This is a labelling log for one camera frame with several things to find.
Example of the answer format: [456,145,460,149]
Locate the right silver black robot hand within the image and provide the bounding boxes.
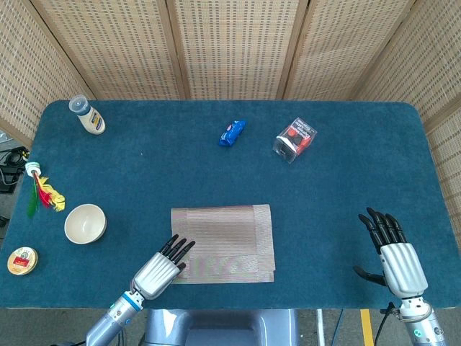
[352,207,429,299]

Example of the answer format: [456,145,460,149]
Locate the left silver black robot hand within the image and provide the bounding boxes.
[130,234,197,300]

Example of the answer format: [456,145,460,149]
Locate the grey woven placemat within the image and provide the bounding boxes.
[170,203,276,285]

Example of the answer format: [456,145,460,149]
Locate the white round bowl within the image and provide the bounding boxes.
[64,203,107,245]

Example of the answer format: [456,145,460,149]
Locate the grey robot torso base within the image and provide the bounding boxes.
[138,309,300,346]

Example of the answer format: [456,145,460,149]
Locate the blue carpet table cover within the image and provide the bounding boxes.
[0,99,461,310]

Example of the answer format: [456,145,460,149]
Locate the white table leg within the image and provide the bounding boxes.
[315,309,327,346]

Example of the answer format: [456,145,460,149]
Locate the round tin red label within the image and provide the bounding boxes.
[6,247,39,276]

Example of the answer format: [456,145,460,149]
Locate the colourful feather shuttlecock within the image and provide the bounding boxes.
[24,161,66,218]

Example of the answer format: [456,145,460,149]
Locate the blue snack packet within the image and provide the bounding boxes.
[218,119,248,148]

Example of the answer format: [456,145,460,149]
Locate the cream mayonnaise squeeze bottle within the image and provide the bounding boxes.
[68,94,107,136]

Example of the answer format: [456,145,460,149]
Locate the clear box red black contents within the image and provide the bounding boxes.
[272,116,318,165]

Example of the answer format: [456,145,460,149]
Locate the woven wooden folding screen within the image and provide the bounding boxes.
[0,0,461,253]

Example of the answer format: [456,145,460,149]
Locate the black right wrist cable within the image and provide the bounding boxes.
[373,301,397,346]

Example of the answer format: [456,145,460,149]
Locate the blue floor cable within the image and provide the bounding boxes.
[331,309,346,346]

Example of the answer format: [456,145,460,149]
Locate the black equipment with cables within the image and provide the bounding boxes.
[0,146,30,194]

